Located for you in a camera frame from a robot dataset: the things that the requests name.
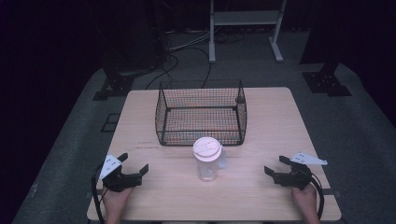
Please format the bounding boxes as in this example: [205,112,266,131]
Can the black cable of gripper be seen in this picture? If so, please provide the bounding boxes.
[91,162,109,224]
[309,173,325,220]

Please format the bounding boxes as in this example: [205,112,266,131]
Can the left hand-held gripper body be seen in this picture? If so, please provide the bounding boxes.
[98,153,144,193]

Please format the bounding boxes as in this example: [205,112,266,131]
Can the black floor cable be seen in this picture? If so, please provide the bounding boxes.
[144,45,213,91]

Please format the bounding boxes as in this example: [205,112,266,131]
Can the white metal table frame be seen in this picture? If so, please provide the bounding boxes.
[207,0,288,64]

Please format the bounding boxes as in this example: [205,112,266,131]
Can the black stand with base plate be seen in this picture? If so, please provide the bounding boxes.
[301,52,353,98]
[92,49,138,102]

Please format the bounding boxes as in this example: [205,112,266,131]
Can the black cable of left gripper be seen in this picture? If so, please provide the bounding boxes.
[91,162,109,224]

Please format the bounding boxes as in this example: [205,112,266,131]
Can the clear cup with pink lid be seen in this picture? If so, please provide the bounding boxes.
[192,136,227,183]

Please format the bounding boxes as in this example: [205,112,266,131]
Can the person's right hand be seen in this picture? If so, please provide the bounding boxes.
[290,183,321,224]

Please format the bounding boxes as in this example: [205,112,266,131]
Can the black wire mesh basket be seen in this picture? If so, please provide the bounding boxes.
[154,79,248,147]

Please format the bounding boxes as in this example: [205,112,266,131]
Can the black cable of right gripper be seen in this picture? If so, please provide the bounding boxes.
[309,173,325,220]

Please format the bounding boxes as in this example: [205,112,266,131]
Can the person's left hand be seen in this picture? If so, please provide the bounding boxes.
[101,186,134,224]

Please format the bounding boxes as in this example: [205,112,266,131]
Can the white floor cable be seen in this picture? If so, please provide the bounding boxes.
[166,29,213,53]

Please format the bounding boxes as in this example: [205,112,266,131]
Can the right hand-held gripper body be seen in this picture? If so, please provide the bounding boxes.
[273,151,329,191]

